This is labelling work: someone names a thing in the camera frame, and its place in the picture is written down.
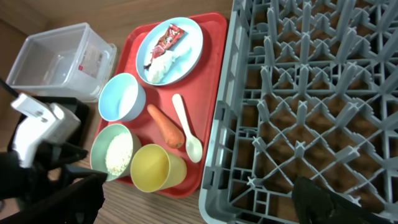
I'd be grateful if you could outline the red snack wrapper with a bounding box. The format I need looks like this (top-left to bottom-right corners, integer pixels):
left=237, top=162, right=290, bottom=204
left=144, top=24, right=185, bottom=70

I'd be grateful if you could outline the light blue plate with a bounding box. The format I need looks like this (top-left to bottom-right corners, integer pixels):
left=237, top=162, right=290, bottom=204
left=136, top=17, right=203, bottom=86

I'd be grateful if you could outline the white tissue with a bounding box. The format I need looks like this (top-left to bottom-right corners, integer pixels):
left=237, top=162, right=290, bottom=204
left=147, top=47, right=192, bottom=83

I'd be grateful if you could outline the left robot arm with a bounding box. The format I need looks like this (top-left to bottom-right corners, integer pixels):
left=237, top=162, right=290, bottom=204
left=1, top=142, right=88, bottom=210

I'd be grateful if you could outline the orange carrot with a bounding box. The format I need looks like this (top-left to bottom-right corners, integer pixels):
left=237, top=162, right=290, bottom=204
left=147, top=104, right=185, bottom=149

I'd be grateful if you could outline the mint green bowl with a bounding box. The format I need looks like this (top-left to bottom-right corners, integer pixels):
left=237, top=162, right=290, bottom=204
left=90, top=124, right=142, bottom=182

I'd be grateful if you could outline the grey dishwasher rack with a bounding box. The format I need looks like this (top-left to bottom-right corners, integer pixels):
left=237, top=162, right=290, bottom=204
left=199, top=0, right=397, bottom=223

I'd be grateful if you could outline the white rice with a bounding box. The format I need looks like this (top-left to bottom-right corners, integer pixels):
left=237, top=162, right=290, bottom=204
left=105, top=133, right=133, bottom=175

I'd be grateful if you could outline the light blue bowl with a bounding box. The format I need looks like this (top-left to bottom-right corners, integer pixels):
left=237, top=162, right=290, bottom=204
left=98, top=73, right=146, bottom=122

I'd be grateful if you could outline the red serving tray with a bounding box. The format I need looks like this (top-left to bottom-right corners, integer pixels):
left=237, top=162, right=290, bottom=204
left=97, top=13, right=227, bottom=198

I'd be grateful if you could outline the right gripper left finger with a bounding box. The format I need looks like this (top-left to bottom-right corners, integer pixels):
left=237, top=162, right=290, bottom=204
left=1, top=174, right=106, bottom=224

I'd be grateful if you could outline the white plastic spoon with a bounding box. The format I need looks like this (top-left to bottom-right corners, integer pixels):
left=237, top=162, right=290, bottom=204
left=172, top=93, right=203, bottom=163

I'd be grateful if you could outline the yellow plastic cup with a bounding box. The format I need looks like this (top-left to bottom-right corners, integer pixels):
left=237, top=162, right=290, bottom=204
left=131, top=144, right=187, bottom=193

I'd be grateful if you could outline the clear plastic bin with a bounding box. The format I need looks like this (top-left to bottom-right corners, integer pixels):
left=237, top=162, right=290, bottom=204
left=6, top=22, right=118, bottom=103

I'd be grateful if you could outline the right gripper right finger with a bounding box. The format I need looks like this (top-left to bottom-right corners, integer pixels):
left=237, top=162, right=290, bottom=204
left=292, top=177, right=395, bottom=224

